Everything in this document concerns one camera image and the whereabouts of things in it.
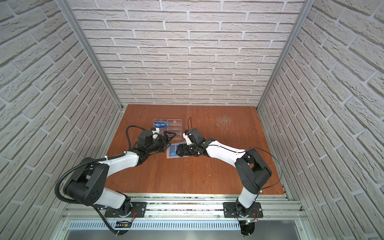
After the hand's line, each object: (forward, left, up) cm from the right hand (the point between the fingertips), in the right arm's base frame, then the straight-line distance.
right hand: (184, 151), depth 87 cm
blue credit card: (+3, +8, -5) cm, 10 cm away
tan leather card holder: (+3, +11, -4) cm, 12 cm away
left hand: (+7, +4, +6) cm, 10 cm away
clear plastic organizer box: (+21, +10, -1) cm, 23 cm away
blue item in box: (+22, +16, 0) cm, 27 cm away
